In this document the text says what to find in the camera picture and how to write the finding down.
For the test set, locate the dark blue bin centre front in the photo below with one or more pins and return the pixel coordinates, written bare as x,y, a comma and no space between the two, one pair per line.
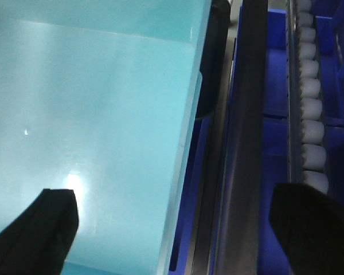
271,259

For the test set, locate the dark blue bin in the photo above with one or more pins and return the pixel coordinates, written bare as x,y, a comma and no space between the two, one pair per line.
330,27
271,259

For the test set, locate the metal divider rail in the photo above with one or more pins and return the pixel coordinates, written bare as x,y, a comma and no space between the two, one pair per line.
225,239

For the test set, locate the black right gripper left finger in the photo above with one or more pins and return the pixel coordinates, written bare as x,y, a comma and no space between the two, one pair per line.
39,240

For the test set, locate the white roller track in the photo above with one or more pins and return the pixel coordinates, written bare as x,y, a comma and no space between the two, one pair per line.
307,155

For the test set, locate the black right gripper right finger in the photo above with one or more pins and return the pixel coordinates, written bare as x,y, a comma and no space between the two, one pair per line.
309,227

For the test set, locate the dark blue bin right front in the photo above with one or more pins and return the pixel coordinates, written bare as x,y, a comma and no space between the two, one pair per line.
330,27

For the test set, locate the light blue plastic bin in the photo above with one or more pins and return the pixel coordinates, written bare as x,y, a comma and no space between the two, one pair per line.
101,97

